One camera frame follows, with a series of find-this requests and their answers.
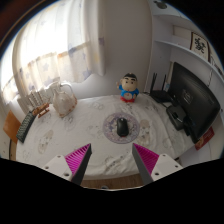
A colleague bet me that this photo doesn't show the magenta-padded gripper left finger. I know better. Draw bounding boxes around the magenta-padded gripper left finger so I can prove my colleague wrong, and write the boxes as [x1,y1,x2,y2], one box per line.
[41,143,92,186]

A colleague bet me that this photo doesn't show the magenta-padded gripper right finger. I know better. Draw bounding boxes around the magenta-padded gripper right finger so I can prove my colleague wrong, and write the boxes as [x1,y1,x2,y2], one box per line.
[131,143,184,186]

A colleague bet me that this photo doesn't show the black computer mouse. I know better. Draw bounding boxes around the black computer mouse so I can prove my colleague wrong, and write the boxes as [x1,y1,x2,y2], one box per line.
[116,117,129,138]

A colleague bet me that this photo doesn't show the round purple printed mouse pad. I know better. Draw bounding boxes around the round purple printed mouse pad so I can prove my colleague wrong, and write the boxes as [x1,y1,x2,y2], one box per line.
[102,112,141,145]

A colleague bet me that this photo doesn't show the white printed tablecloth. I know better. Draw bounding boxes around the white printed tablecloth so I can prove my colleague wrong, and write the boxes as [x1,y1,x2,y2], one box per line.
[15,94,196,181]

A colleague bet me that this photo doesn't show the red paper packet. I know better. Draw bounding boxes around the red paper packet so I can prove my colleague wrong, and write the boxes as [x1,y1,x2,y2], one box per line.
[194,126,215,151]

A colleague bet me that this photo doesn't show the black keyboard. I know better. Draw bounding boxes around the black keyboard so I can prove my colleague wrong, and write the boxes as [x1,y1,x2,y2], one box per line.
[15,111,36,144]

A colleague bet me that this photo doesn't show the wooden model sailing ship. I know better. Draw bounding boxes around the wooden model sailing ship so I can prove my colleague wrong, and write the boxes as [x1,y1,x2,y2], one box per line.
[28,89,51,118]

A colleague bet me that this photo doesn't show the brown wooden chair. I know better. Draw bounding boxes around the brown wooden chair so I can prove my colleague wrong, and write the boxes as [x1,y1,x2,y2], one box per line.
[2,109,23,145]

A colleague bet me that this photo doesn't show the large white conch shell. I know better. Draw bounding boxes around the large white conch shell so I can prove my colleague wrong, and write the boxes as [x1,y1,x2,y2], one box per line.
[52,82,78,118]

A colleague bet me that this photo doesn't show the black monitor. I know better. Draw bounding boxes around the black monitor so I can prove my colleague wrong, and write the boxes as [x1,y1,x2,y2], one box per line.
[166,61,222,141]

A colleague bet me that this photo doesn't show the white radiator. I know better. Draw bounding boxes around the white radiator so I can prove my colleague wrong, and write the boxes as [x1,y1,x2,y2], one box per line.
[16,88,54,114]

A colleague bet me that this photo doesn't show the cartoon boy figurine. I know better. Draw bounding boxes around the cartoon boy figurine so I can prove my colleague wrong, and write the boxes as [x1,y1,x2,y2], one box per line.
[116,72,140,103]

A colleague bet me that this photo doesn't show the white star-print curtain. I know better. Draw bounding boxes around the white star-print curtain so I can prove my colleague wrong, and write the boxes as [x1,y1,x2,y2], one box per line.
[1,0,107,104]

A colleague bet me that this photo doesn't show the white wall shelf unit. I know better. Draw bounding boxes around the white wall shelf unit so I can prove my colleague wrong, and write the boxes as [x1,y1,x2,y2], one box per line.
[146,0,224,88]

